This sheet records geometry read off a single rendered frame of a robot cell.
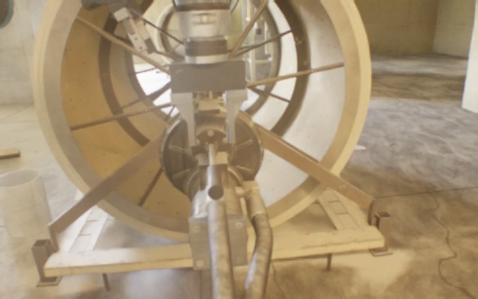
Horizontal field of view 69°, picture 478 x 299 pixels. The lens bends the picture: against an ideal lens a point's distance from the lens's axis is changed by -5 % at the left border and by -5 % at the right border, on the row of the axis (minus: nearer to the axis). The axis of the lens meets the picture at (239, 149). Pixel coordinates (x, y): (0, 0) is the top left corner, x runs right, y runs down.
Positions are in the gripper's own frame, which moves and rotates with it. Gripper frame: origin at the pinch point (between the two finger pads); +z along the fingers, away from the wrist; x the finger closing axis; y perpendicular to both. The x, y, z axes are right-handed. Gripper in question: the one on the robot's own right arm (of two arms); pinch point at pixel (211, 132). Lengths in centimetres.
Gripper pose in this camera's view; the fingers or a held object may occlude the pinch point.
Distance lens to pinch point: 68.6
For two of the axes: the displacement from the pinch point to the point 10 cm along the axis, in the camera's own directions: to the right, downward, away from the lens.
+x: 9.9, -0.7, 0.8
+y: 1.0, 3.4, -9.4
